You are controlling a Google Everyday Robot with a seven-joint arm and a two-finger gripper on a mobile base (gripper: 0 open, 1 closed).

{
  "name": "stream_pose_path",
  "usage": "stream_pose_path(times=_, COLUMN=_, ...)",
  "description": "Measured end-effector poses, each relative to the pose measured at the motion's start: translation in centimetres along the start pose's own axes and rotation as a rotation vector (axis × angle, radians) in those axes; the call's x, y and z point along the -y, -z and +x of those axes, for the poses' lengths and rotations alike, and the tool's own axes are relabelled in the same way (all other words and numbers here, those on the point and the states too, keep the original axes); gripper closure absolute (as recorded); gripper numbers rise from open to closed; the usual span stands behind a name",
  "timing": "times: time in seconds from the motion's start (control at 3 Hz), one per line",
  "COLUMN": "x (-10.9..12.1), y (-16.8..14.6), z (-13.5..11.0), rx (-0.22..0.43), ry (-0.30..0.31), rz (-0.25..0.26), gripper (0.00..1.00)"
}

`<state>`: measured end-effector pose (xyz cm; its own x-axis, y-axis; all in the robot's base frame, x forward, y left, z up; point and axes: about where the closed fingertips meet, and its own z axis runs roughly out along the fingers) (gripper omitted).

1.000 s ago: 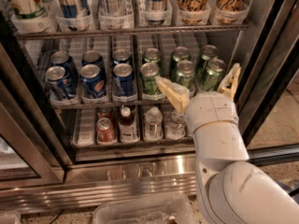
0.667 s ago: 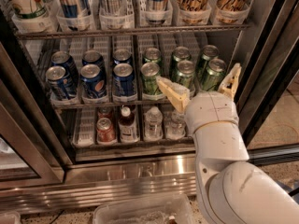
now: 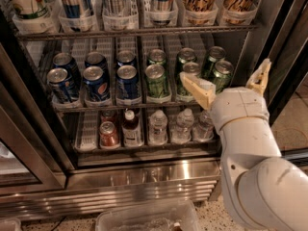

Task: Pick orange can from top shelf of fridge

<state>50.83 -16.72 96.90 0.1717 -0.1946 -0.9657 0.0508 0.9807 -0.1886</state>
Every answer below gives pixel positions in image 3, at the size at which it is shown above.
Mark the stainless steel fridge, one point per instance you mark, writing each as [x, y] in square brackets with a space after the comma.
[60, 170]

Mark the blue Pepsi can back right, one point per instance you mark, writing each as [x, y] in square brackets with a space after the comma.
[126, 57]

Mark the green can front left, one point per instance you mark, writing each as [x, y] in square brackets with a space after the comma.
[156, 80]

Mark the blue Red Bull can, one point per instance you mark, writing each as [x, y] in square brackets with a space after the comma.
[160, 11]

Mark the clear water bottle middle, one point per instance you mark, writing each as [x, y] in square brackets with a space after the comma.
[181, 132]

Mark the clear plastic bin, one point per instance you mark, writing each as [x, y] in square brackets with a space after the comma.
[159, 215]

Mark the white tray top right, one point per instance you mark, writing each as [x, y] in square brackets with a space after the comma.
[222, 14]

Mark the blue Pepsi can back middle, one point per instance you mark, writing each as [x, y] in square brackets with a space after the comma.
[96, 59]

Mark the clear water bottle right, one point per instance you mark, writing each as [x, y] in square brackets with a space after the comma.
[203, 129]

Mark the clear water bottle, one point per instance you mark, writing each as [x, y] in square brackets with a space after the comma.
[158, 128]
[203, 129]
[181, 132]

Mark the red soda can front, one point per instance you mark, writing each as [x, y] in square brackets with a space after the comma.
[108, 135]

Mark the blue Pepsi can back left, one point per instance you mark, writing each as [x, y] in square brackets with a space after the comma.
[66, 61]

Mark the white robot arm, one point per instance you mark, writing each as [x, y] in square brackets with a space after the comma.
[260, 189]

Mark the blue pepsi can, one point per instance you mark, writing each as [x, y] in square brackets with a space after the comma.
[97, 83]
[127, 83]
[66, 61]
[62, 85]
[126, 57]
[96, 59]

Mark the green can back middle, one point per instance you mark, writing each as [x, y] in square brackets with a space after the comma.
[184, 56]

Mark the green can front right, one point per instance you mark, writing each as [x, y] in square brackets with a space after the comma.
[221, 75]

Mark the red soda can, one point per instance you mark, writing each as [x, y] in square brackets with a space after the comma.
[108, 135]
[108, 115]

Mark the green can front middle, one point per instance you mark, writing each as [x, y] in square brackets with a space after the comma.
[191, 68]

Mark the brown drink bottle white cap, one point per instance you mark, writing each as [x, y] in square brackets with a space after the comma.
[131, 129]

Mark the blue silver tall can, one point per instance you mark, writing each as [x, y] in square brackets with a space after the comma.
[80, 11]

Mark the green can back right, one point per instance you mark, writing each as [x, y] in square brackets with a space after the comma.
[215, 54]

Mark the blue Pepsi can front left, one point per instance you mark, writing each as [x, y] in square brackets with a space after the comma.
[62, 85]

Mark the red soda can back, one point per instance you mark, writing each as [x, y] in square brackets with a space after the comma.
[108, 115]

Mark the small clear container corner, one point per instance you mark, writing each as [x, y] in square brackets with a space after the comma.
[11, 224]

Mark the clear water bottle left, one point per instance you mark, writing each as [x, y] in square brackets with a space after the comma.
[158, 128]

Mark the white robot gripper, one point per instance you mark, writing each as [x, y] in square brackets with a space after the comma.
[241, 106]

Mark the blue Pepsi can front middle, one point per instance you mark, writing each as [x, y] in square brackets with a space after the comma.
[97, 83]

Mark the green can back left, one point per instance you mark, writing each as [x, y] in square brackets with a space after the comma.
[156, 56]

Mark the blue Pepsi can front right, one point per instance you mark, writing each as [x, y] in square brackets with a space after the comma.
[127, 83]

